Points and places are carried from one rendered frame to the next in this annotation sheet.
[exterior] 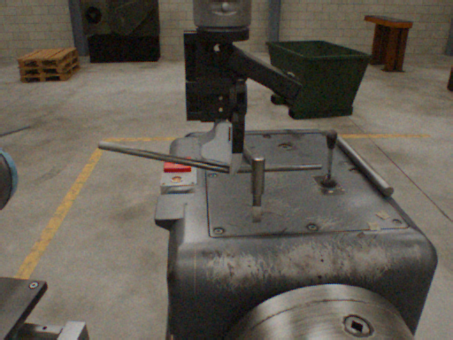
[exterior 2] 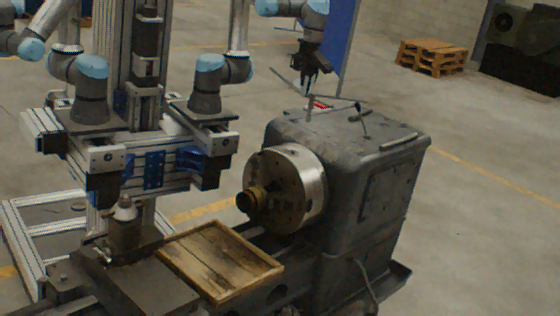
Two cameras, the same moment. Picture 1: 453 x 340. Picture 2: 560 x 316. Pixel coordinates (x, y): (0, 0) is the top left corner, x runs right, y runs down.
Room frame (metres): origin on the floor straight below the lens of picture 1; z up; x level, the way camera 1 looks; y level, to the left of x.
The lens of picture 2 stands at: (-0.90, -1.28, 1.96)
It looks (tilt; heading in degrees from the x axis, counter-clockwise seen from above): 24 degrees down; 42
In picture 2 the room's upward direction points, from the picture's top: 11 degrees clockwise
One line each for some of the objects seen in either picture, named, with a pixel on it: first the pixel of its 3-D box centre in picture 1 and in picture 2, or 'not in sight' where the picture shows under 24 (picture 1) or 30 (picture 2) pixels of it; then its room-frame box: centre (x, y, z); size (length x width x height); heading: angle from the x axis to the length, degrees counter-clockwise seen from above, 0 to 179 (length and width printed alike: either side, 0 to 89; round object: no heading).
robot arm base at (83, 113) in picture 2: not in sight; (90, 105); (-0.07, 0.49, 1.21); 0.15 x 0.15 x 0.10
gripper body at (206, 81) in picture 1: (217, 74); (307, 56); (0.53, 0.01, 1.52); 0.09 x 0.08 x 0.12; 95
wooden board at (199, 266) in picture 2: not in sight; (215, 258); (0.07, -0.17, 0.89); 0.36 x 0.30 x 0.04; 94
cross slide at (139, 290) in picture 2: not in sight; (132, 273); (-0.24, -0.17, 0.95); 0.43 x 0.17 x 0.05; 94
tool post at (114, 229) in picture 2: not in sight; (125, 229); (-0.24, -0.12, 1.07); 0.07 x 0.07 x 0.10; 4
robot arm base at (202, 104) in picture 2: not in sight; (205, 97); (0.42, 0.44, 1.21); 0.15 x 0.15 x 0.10
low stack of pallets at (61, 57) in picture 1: (50, 64); (432, 56); (7.70, 3.49, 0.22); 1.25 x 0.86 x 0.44; 5
